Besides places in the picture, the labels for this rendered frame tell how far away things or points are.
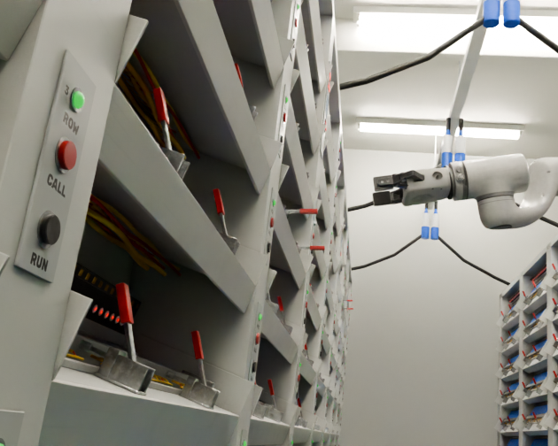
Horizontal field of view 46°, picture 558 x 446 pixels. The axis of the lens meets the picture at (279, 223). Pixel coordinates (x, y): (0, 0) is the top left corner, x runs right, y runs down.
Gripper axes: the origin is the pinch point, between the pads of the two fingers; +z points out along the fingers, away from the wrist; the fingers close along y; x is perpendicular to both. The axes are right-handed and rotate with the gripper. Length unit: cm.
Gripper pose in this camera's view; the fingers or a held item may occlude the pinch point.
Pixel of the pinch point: (377, 191)
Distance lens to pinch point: 146.1
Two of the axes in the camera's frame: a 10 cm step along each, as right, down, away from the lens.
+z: -9.9, 1.3, 0.8
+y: 1.2, 3.1, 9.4
